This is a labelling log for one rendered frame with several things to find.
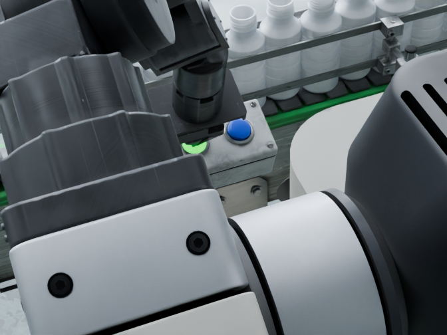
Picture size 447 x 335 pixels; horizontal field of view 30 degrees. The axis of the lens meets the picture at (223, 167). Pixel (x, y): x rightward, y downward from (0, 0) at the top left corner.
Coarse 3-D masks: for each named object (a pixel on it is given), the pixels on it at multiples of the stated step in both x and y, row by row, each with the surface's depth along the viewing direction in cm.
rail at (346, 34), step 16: (400, 16) 121; (416, 16) 121; (352, 32) 119; (368, 32) 120; (288, 48) 117; (304, 48) 118; (432, 48) 127; (240, 64) 116; (368, 64) 125; (160, 80) 113; (304, 80) 122; (320, 80) 124; (256, 96) 121; (0, 128) 110
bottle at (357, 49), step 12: (348, 0) 120; (360, 0) 119; (348, 12) 120; (360, 12) 120; (372, 12) 120; (348, 24) 121; (360, 24) 120; (360, 36) 122; (372, 36) 124; (348, 48) 124; (360, 48) 124; (348, 60) 125; (360, 60) 125; (360, 72) 127
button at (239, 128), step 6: (234, 120) 105; (240, 120) 105; (228, 126) 105; (234, 126) 105; (240, 126) 105; (246, 126) 105; (228, 132) 105; (234, 132) 105; (240, 132) 105; (246, 132) 105; (234, 138) 105; (240, 138) 105; (246, 138) 105
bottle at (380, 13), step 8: (376, 0) 122; (384, 0) 121; (392, 0) 120; (400, 0) 120; (408, 0) 121; (376, 8) 122; (384, 8) 121; (392, 8) 120; (400, 8) 120; (408, 8) 121; (376, 16) 123; (384, 16) 122; (408, 24) 123; (376, 32) 125; (408, 32) 124; (376, 40) 125; (400, 40) 124; (408, 40) 125; (376, 48) 126; (400, 48) 125
